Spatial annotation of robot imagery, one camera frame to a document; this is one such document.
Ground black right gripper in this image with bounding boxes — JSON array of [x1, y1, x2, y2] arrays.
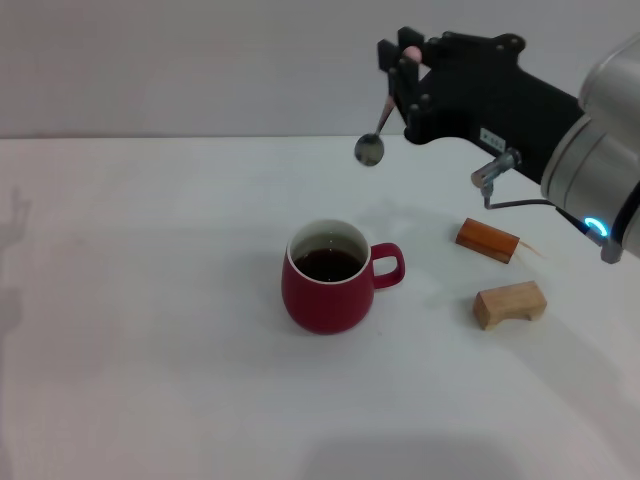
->
[[377, 27, 587, 185]]

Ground pink handled metal spoon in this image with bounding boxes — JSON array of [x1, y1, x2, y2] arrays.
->
[[353, 45, 424, 168]]

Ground red ceramic cup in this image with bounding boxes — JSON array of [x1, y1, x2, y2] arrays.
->
[[280, 218, 406, 336]]

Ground dark orange wooden block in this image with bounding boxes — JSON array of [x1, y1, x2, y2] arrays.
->
[[455, 217, 522, 265]]

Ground dark coffee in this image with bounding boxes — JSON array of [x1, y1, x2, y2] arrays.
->
[[292, 248, 364, 283]]

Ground light notched wooden block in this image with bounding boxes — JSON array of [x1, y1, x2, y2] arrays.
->
[[473, 280, 548, 332]]

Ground gripper cable with metal plug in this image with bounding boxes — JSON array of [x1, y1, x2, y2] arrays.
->
[[470, 146, 601, 244]]

